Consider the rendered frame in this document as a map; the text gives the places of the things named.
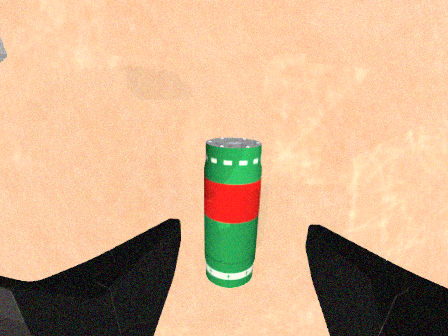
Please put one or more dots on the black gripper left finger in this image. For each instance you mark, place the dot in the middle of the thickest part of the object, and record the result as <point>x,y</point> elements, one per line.
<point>118,293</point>

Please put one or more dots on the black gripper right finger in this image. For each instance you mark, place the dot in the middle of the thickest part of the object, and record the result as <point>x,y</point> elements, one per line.
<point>362,294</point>

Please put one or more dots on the green and red battery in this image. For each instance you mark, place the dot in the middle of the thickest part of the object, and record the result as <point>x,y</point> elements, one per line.
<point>232,189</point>

